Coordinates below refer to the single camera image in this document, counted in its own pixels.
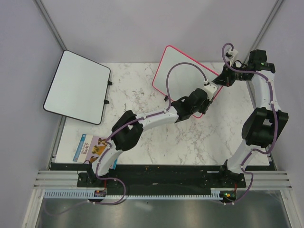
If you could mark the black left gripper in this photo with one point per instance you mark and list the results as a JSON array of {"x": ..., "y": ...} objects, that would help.
[{"x": 207, "y": 102}]

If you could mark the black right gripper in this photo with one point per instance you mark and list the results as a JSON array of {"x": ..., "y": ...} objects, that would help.
[{"x": 224, "y": 79}]

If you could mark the pink framed whiteboard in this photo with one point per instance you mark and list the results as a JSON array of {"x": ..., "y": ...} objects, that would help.
[{"x": 178, "y": 75}]

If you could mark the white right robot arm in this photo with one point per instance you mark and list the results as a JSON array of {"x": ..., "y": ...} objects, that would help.
[{"x": 263, "y": 127}]

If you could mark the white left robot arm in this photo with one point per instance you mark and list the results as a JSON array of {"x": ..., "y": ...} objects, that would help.
[{"x": 129, "y": 128}]

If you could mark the black framed whiteboard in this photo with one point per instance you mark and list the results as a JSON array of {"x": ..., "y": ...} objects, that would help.
[{"x": 78, "y": 89}]

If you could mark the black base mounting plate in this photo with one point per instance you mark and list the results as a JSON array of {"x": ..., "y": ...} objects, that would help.
[{"x": 167, "y": 179}]

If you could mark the dog picture book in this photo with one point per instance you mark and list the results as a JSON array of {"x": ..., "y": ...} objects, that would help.
[{"x": 90, "y": 148}]

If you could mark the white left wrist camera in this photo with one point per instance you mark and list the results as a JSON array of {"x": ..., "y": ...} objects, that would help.
[{"x": 210, "y": 88}]

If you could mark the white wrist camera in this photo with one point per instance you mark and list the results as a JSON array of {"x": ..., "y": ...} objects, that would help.
[
  {"x": 232, "y": 55},
  {"x": 210, "y": 88}
]

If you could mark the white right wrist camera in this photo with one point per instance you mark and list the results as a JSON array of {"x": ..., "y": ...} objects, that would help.
[{"x": 232, "y": 55}]

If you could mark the light blue cable duct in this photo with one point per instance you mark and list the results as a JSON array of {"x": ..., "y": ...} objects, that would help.
[{"x": 95, "y": 195}]

